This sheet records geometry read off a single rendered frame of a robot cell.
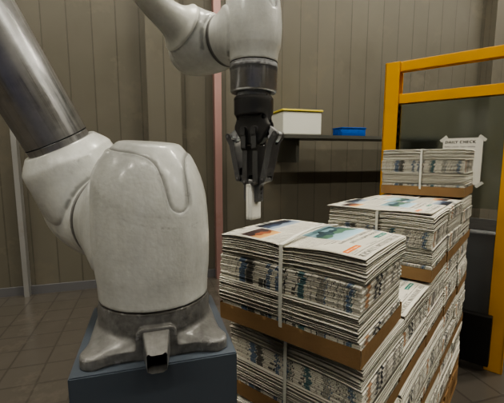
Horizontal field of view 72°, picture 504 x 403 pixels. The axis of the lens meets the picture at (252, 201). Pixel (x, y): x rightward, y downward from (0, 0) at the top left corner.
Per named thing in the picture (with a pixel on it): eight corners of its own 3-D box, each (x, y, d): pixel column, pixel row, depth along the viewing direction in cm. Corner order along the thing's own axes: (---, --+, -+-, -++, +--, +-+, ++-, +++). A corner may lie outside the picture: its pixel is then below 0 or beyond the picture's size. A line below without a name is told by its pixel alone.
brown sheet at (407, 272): (326, 261, 137) (326, 251, 136) (354, 247, 159) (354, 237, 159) (431, 283, 114) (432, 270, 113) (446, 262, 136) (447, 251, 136)
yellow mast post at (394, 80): (372, 333, 246) (386, 63, 222) (377, 328, 253) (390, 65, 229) (386, 337, 240) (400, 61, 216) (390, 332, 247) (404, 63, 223)
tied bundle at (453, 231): (354, 248, 160) (357, 198, 157) (378, 237, 183) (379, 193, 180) (446, 264, 136) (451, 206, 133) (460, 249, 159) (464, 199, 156)
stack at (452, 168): (370, 381, 193) (381, 149, 177) (387, 357, 216) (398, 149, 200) (447, 413, 169) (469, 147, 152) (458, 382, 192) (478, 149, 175)
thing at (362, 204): (327, 206, 135) (327, 204, 134) (354, 199, 157) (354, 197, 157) (430, 216, 112) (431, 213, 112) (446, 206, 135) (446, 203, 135)
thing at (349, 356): (290, 344, 77) (290, 325, 76) (343, 301, 99) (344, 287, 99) (361, 372, 67) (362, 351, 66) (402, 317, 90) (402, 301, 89)
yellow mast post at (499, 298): (482, 369, 205) (513, 41, 181) (484, 361, 212) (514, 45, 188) (502, 375, 199) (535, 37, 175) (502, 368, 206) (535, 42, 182)
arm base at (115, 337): (69, 396, 37) (66, 346, 36) (98, 308, 58) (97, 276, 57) (236, 366, 42) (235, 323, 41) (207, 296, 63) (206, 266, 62)
